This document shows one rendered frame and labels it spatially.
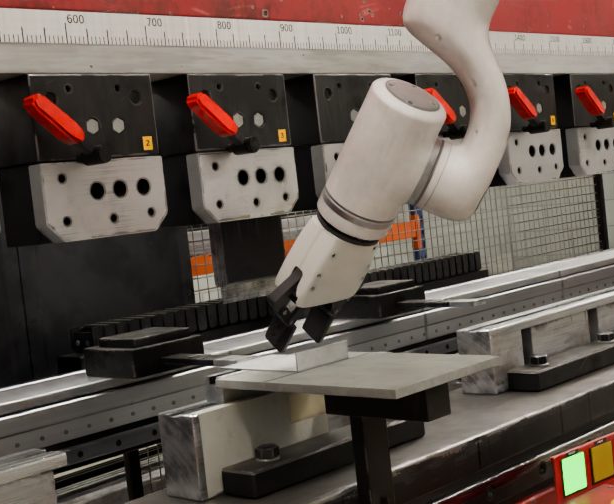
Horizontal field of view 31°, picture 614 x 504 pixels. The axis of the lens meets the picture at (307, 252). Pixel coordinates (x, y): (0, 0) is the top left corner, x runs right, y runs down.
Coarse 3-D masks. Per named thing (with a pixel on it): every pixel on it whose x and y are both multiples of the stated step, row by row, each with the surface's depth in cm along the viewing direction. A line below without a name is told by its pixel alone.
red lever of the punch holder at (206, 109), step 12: (192, 96) 118; (204, 96) 117; (192, 108) 118; (204, 108) 118; (216, 108) 119; (204, 120) 119; (216, 120) 119; (228, 120) 120; (216, 132) 121; (228, 132) 120; (228, 144) 124; (240, 144) 122; (252, 144) 122
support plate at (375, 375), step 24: (360, 360) 127; (384, 360) 125; (408, 360) 123; (432, 360) 122; (456, 360) 120; (480, 360) 118; (216, 384) 125; (240, 384) 122; (264, 384) 120; (288, 384) 117; (312, 384) 115; (336, 384) 113; (360, 384) 112; (384, 384) 110; (408, 384) 109; (432, 384) 111
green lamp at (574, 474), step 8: (576, 456) 140; (568, 464) 139; (576, 464) 140; (584, 464) 141; (568, 472) 139; (576, 472) 140; (584, 472) 141; (568, 480) 139; (576, 480) 140; (584, 480) 141; (568, 488) 139; (576, 488) 140
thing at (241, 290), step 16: (208, 224) 129; (224, 224) 128; (240, 224) 130; (256, 224) 132; (272, 224) 134; (224, 240) 128; (240, 240) 130; (256, 240) 132; (272, 240) 134; (224, 256) 128; (240, 256) 130; (256, 256) 132; (272, 256) 134; (224, 272) 128; (240, 272) 130; (256, 272) 132; (272, 272) 133; (224, 288) 129; (240, 288) 131; (256, 288) 133; (272, 288) 135
